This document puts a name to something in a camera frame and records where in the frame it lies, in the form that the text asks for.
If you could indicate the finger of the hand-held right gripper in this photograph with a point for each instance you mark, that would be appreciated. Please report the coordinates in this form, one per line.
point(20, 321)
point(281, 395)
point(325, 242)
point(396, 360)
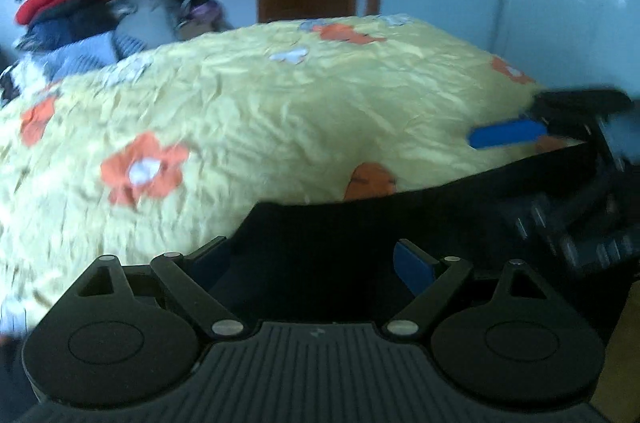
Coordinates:
point(506, 136)

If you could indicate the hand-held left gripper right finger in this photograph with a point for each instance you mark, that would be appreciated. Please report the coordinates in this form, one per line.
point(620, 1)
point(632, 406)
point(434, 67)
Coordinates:
point(413, 271)

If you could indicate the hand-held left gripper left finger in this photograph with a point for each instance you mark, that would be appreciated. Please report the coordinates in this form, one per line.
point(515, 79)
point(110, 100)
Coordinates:
point(206, 259)

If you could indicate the black pants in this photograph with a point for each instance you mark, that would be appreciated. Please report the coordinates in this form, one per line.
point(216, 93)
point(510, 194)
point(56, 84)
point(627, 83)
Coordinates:
point(325, 243)

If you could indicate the yellow carrot print blanket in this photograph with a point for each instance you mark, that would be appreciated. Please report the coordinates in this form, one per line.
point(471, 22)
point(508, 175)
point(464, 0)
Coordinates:
point(260, 113)

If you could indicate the light blue knit blanket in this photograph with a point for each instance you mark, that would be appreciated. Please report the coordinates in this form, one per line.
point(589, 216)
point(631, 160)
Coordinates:
point(82, 53)

